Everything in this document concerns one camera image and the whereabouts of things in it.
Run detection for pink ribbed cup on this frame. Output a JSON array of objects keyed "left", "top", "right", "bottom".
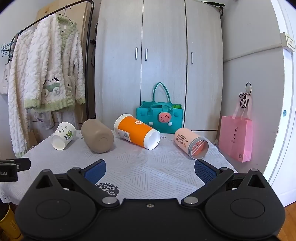
[{"left": 174, "top": 127, "right": 209, "bottom": 160}]

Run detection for long white fluffy garment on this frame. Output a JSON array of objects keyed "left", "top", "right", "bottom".
[{"left": 8, "top": 30, "right": 33, "bottom": 159}]

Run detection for teal felt handbag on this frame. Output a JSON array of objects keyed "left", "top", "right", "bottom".
[{"left": 136, "top": 82, "right": 183, "bottom": 134}]

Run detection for pink shopping bag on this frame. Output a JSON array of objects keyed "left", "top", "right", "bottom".
[{"left": 218, "top": 92, "right": 253, "bottom": 163}]

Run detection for orange and white cup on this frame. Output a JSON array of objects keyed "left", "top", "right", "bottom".
[{"left": 113, "top": 113, "right": 161, "bottom": 151}]

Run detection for door latch plate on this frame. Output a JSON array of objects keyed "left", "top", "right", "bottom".
[{"left": 280, "top": 32, "right": 296, "bottom": 52}]

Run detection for white door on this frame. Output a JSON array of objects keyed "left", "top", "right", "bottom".
[{"left": 263, "top": 0, "right": 296, "bottom": 207}]

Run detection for brown matte cup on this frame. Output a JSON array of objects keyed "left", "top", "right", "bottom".
[{"left": 81, "top": 119, "right": 115, "bottom": 154}]

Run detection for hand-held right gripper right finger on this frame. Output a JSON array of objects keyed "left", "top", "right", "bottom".
[{"left": 181, "top": 159, "right": 270, "bottom": 208}]

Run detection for black clothes rack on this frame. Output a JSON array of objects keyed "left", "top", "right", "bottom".
[{"left": 8, "top": 0, "right": 97, "bottom": 121}]

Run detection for black item on wardrobe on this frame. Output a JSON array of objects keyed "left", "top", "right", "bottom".
[{"left": 201, "top": 0, "right": 225, "bottom": 16}]

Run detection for white frog print cup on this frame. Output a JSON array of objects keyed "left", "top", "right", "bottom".
[{"left": 51, "top": 122, "right": 77, "bottom": 151}]

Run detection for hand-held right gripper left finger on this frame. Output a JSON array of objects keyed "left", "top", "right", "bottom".
[{"left": 30, "top": 159, "right": 120, "bottom": 208}]

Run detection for white patterned tablecloth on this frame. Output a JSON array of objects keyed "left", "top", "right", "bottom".
[{"left": 0, "top": 129, "right": 239, "bottom": 206}]

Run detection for yellow container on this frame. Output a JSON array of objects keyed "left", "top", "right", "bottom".
[{"left": 0, "top": 202, "right": 24, "bottom": 240}]

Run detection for grey wooden wardrobe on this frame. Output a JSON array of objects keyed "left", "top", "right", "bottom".
[{"left": 94, "top": 0, "right": 224, "bottom": 138}]

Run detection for grey printed garment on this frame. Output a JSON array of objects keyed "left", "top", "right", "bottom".
[{"left": 27, "top": 108, "right": 78, "bottom": 142}]

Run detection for black hair ties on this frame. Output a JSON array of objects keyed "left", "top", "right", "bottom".
[{"left": 239, "top": 82, "right": 252, "bottom": 109}]

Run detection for white fluffy cardigan green trim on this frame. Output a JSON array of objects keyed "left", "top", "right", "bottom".
[{"left": 23, "top": 13, "right": 86, "bottom": 112}]

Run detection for white tote bag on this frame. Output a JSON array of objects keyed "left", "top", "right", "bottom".
[{"left": 0, "top": 62, "right": 11, "bottom": 94}]

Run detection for blue wire hangers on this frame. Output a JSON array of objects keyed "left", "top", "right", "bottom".
[{"left": 1, "top": 43, "right": 15, "bottom": 57}]

